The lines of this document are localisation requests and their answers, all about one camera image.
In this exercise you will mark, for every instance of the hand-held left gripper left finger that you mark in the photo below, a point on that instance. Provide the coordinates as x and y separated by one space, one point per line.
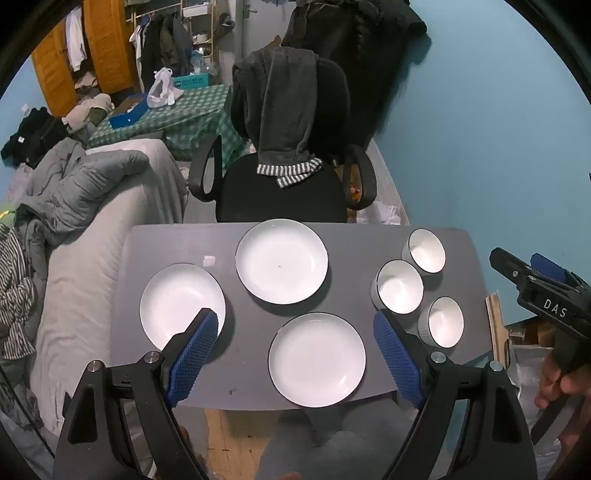
194 355

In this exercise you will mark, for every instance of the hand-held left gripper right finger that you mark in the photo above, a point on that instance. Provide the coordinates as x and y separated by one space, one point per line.
397 355

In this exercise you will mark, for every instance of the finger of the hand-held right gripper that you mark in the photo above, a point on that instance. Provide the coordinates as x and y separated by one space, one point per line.
551 268
508 265

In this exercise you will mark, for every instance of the white bowl with dark rim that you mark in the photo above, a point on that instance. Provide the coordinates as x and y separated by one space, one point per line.
445 323
427 251
399 287

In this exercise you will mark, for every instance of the white plate with dark rim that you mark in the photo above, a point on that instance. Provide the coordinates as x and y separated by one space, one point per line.
175 300
281 261

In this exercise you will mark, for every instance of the stack of white plates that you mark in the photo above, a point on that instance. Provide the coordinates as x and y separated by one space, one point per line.
317 359

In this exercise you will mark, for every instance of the person's right forearm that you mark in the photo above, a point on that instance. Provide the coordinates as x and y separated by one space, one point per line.
577 429

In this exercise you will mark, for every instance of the person's right hand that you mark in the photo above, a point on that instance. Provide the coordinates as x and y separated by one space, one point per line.
556 381

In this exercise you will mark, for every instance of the cardboard box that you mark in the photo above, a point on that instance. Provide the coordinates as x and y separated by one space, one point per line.
531 332

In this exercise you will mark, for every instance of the wooden plank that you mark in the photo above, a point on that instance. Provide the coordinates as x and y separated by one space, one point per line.
496 332

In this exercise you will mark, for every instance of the clear plastic sack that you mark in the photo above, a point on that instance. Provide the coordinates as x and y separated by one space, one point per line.
526 397

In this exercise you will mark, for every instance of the small white paper scrap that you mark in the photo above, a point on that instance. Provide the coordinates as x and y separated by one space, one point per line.
209 261

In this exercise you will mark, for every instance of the white tied bag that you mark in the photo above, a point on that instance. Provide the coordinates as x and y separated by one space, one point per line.
385 213

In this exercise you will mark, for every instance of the grey sofa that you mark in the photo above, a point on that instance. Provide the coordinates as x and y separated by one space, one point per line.
87 267

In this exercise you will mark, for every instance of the yellow toy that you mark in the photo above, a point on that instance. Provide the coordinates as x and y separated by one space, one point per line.
354 189

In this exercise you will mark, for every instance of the striped grey cloth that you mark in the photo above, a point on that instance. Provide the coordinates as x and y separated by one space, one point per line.
16 295

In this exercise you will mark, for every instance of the black office chair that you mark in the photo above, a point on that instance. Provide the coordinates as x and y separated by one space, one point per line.
281 184

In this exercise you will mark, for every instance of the grey down jacket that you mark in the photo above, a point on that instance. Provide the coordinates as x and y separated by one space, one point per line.
69 184

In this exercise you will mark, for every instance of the green checked tablecloth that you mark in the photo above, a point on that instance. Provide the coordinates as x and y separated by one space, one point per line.
194 120

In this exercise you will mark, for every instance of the black hanging coat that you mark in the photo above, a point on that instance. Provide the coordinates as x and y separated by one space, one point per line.
369 60

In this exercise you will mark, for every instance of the blue flat box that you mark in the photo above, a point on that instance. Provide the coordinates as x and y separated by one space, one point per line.
127 115

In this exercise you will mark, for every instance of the grey sweater striped cuffs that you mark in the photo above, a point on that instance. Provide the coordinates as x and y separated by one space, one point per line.
286 106

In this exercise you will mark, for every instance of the beige and olive clothes pile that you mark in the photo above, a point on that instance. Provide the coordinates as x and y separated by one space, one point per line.
87 110

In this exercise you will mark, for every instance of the white plastic bag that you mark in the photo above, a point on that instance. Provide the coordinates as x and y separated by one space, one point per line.
161 90

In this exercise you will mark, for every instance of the blue carton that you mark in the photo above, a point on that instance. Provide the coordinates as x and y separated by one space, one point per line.
191 82

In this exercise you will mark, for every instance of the black clothes pile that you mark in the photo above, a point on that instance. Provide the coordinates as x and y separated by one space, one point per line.
32 134

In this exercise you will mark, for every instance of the dark jackets on rack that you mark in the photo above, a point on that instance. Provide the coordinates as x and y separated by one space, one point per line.
164 46

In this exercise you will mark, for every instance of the wooden louvred wardrobe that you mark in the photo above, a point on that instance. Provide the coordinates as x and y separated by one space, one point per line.
111 41

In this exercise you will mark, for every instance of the white shelving unit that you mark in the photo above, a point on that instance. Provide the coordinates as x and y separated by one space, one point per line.
198 27

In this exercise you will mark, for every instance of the white hanging shirt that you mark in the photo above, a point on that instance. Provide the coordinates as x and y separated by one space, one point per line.
75 41

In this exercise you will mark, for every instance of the grey door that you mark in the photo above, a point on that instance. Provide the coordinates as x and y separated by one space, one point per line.
258 23

